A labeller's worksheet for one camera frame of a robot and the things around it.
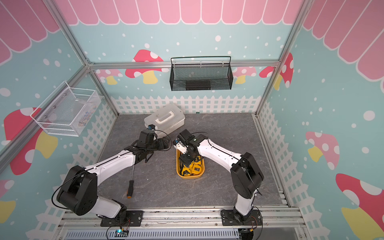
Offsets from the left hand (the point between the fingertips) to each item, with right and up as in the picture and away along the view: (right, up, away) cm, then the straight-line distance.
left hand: (165, 142), depth 90 cm
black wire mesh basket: (+21, +44, +4) cm, 49 cm away
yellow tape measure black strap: (+12, -17, -3) cm, 21 cm away
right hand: (+14, -8, -4) cm, 17 cm away
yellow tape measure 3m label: (+19, -16, 0) cm, 25 cm away
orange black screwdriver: (-17, -25, -8) cm, 31 cm away
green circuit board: (-18, -43, -17) cm, 49 cm away
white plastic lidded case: (-2, +15, +11) cm, 19 cm away
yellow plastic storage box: (+14, -20, -3) cm, 25 cm away
